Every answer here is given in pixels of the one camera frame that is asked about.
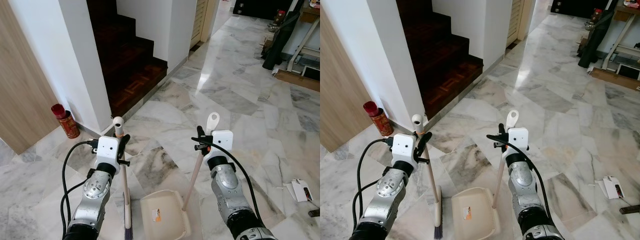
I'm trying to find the dark wooden staircase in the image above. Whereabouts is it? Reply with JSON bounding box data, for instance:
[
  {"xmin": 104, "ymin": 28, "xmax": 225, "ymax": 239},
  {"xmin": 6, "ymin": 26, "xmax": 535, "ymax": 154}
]
[
  {"xmin": 396, "ymin": 0, "xmax": 485, "ymax": 120},
  {"xmin": 87, "ymin": 0, "xmax": 169, "ymax": 119}
]

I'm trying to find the light wood panel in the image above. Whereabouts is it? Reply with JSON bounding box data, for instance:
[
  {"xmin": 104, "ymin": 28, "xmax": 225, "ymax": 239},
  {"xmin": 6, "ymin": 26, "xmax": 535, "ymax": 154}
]
[
  {"xmin": 0, "ymin": 0, "xmax": 61, "ymax": 155},
  {"xmin": 320, "ymin": 9, "xmax": 374, "ymax": 154}
]

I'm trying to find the black flat tray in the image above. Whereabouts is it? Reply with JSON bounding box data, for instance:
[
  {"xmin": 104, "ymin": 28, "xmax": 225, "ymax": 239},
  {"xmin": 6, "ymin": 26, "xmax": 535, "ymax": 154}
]
[
  {"xmin": 616, "ymin": 62, "xmax": 640, "ymax": 81},
  {"xmin": 301, "ymin": 64, "xmax": 321, "ymax": 82}
]

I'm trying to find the broom with pale handle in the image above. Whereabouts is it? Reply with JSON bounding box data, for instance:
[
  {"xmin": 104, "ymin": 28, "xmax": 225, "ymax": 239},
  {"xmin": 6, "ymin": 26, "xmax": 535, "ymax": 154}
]
[
  {"xmin": 411, "ymin": 113, "xmax": 446, "ymax": 240},
  {"xmin": 112, "ymin": 116, "xmax": 135, "ymax": 240}
]

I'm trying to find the red patterned can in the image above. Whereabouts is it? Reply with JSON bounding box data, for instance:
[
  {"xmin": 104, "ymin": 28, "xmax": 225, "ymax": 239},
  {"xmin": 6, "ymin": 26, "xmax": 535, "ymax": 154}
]
[
  {"xmin": 362, "ymin": 100, "xmax": 395, "ymax": 137},
  {"xmin": 50, "ymin": 103, "xmax": 81, "ymax": 140}
]

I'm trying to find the beige long-handled dustpan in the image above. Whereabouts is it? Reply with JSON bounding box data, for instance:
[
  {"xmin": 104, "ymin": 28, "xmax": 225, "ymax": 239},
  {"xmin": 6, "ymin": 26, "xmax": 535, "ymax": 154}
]
[
  {"xmin": 139, "ymin": 112, "xmax": 221, "ymax": 240},
  {"xmin": 451, "ymin": 109, "xmax": 520, "ymax": 240}
]

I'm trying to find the brown wooden table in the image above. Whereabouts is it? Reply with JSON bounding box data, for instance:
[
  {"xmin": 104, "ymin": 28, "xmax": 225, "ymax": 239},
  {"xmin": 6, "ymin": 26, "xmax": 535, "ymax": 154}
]
[
  {"xmin": 286, "ymin": 0, "xmax": 321, "ymax": 72},
  {"xmin": 601, "ymin": 0, "xmax": 640, "ymax": 71}
]

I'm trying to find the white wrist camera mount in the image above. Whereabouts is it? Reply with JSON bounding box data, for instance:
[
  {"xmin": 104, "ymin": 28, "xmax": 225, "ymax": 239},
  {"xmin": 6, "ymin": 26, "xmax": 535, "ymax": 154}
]
[
  {"xmin": 391, "ymin": 133, "xmax": 419, "ymax": 166},
  {"xmin": 212, "ymin": 129, "xmax": 235, "ymax": 154},
  {"xmin": 507, "ymin": 127, "xmax": 530, "ymax": 154},
  {"xmin": 95, "ymin": 135, "xmax": 121, "ymax": 166}
]

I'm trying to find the light louvred wooden door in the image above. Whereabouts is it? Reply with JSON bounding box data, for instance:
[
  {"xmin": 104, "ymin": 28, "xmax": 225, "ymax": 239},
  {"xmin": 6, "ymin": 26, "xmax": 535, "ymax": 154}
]
[
  {"xmin": 505, "ymin": 0, "xmax": 534, "ymax": 49},
  {"xmin": 189, "ymin": 0, "xmax": 219, "ymax": 49}
]

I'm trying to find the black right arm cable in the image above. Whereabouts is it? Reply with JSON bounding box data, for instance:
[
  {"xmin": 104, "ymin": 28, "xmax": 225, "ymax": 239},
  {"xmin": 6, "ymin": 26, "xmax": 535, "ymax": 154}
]
[
  {"xmin": 494, "ymin": 136, "xmax": 556, "ymax": 223},
  {"xmin": 196, "ymin": 137, "xmax": 264, "ymax": 226}
]

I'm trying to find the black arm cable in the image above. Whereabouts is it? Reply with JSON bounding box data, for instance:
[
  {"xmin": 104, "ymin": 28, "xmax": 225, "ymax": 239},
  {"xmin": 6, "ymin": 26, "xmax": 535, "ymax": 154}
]
[
  {"xmin": 494, "ymin": 136, "xmax": 556, "ymax": 223},
  {"xmin": 352, "ymin": 138, "xmax": 394, "ymax": 232},
  {"xmin": 60, "ymin": 139, "xmax": 99, "ymax": 237},
  {"xmin": 196, "ymin": 137, "xmax": 264, "ymax": 226}
]

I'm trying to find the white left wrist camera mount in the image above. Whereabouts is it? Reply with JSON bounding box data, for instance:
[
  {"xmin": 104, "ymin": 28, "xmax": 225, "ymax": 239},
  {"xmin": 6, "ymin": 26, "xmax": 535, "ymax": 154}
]
[
  {"xmin": 391, "ymin": 133, "xmax": 419, "ymax": 166},
  {"xmin": 95, "ymin": 135, "xmax": 121, "ymax": 166}
]

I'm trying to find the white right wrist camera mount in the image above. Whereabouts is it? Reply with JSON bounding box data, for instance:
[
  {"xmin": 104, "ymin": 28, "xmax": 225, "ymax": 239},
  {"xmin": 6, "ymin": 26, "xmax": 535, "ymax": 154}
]
[
  {"xmin": 212, "ymin": 129, "xmax": 235, "ymax": 154},
  {"xmin": 507, "ymin": 127, "xmax": 530, "ymax": 154}
]

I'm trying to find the long wooden plank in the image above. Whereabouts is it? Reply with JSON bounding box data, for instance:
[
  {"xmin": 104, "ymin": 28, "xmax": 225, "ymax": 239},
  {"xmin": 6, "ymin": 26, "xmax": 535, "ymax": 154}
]
[
  {"xmin": 273, "ymin": 68, "xmax": 321, "ymax": 93},
  {"xmin": 589, "ymin": 67, "xmax": 640, "ymax": 91}
]

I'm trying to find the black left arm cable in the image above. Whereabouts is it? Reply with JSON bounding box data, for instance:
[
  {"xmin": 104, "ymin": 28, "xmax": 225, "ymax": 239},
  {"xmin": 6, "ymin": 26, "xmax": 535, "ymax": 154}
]
[
  {"xmin": 60, "ymin": 139, "xmax": 99, "ymax": 237},
  {"xmin": 352, "ymin": 138, "xmax": 394, "ymax": 232}
]

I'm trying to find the white paper card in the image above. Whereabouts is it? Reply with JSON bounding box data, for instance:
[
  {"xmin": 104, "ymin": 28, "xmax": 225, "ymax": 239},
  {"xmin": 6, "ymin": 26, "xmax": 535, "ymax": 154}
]
[
  {"xmin": 284, "ymin": 178, "xmax": 314, "ymax": 203},
  {"xmin": 597, "ymin": 175, "xmax": 626, "ymax": 200}
]

